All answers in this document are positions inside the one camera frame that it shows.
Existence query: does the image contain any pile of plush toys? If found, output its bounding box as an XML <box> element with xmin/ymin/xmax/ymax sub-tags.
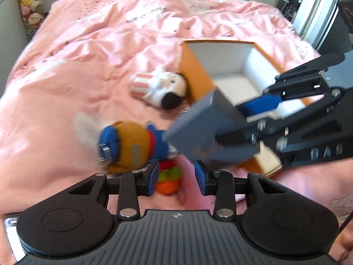
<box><xmin>17</xmin><ymin>0</ymin><xmax>44</xmax><ymax>38</ymax></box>

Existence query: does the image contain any black cable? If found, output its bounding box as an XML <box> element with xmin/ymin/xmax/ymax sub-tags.
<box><xmin>338</xmin><ymin>207</ymin><xmax>353</xmax><ymax>232</ymax></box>

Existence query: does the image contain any black wardrobe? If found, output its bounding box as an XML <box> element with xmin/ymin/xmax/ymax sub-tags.
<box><xmin>317</xmin><ymin>0</ymin><xmax>353</xmax><ymax>57</ymax></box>

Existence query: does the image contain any brown and blue plush toy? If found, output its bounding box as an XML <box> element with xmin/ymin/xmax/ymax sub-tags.
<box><xmin>74</xmin><ymin>113</ymin><xmax>180</xmax><ymax>175</ymax></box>

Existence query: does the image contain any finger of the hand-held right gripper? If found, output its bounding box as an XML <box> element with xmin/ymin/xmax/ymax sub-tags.
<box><xmin>215</xmin><ymin>88</ymin><xmax>353</xmax><ymax>169</ymax></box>
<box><xmin>239</xmin><ymin>53</ymin><xmax>346</xmax><ymax>118</ymax></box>

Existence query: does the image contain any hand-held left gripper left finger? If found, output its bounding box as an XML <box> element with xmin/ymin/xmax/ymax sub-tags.
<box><xmin>66</xmin><ymin>162</ymin><xmax>160</xmax><ymax>222</ymax></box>

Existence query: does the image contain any white rectangular device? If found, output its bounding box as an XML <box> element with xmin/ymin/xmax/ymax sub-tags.
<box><xmin>3</xmin><ymin>214</ymin><xmax>26</xmax><ymax>263</ymax></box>

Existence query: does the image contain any white plush doll striped hat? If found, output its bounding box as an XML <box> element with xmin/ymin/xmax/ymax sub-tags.
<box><xmin>130</xmin><ymin>68</ymin><xmax>188</xmax><ymax>110</ymax></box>

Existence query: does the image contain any pink printed duvet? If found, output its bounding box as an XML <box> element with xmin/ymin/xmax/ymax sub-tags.
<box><xmin>0</xmin><ymin>0</ymin><xmax>353</xmax><ymax>265</ymax></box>

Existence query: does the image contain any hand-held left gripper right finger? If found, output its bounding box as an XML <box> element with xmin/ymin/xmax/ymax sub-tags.
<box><xmin>194</xmin><ymin>161</ymin><xmax>287</xmax><ymax>222</ymax></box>

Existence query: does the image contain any orange red green crochet toy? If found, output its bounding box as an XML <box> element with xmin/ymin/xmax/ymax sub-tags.
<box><xmin>156</xmin><ymin>160</ymin><xmax>182</xmax><ymax>195</ymax></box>

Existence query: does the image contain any white sliding door frame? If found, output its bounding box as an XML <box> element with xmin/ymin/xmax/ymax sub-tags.
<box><xmin>292</xmin><ymin>0</ymin><xmax>348</xmax><ymax>50</ymax></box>

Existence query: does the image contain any orange cardboard box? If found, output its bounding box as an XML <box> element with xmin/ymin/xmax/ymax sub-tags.
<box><xmin>179</xmin><ymin>40</ymin><xmax>306</xmax><ymax>178</ymax></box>

